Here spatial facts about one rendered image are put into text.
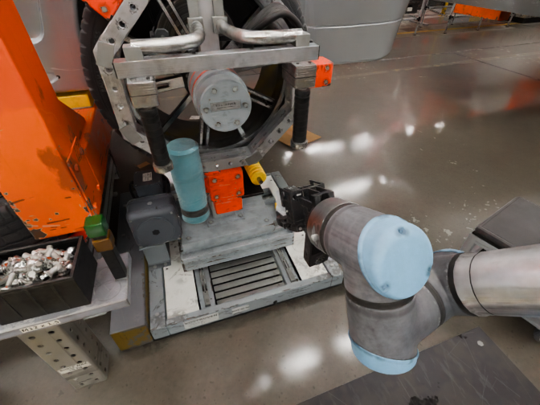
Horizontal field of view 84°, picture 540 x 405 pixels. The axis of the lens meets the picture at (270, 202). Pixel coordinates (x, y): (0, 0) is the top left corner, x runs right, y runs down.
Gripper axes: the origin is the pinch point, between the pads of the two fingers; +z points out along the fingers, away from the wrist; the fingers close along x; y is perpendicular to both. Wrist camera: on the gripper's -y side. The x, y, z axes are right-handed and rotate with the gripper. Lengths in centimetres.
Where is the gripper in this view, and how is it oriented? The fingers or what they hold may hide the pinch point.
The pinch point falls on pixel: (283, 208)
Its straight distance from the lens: 68.5
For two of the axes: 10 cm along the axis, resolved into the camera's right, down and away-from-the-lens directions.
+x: -9.2, 2.5, -3.0
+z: -3.6, -2.1, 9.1
